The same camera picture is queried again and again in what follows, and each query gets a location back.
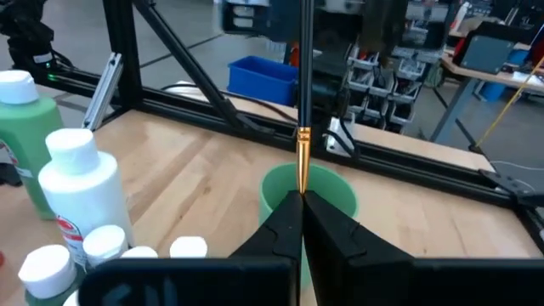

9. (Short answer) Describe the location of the green plastic cup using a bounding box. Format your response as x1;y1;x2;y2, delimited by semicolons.
258;163;360;294

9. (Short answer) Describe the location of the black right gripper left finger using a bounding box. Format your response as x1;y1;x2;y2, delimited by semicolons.
229;190;304;306

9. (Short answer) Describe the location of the small green paint bottle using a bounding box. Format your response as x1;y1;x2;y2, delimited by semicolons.
18;244;84;306

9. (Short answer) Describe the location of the grey parts drawer rack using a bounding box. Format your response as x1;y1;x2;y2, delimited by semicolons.
346;42;430;128

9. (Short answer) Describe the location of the black aluminium table frame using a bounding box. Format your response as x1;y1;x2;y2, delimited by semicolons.
42;0;544;256

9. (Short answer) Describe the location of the grey black equipment case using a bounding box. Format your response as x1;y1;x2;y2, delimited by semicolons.
452;20;535;76

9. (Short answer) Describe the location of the large green paint bottle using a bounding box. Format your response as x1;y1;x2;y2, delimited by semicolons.
0;70;65;221

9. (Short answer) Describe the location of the small orange paint bottle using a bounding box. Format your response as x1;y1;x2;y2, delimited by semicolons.
120;245;160;259

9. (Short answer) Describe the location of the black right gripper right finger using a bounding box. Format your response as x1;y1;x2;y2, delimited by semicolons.
303;190;416;306

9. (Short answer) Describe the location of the black paintbrush gold ferrule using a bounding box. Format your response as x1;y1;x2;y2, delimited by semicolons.
295;0;315;196

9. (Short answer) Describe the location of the large white paint bottle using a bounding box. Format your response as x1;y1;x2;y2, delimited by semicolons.
37;127;135;267

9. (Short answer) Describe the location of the long yellow cord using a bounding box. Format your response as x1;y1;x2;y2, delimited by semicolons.
469;54;544;154

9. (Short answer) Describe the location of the silver aluminium extrusion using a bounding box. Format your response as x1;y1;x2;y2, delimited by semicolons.
82;52;124;131

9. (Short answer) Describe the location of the blue plastic storage bin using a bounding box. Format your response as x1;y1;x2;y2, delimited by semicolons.
227;54;299;107

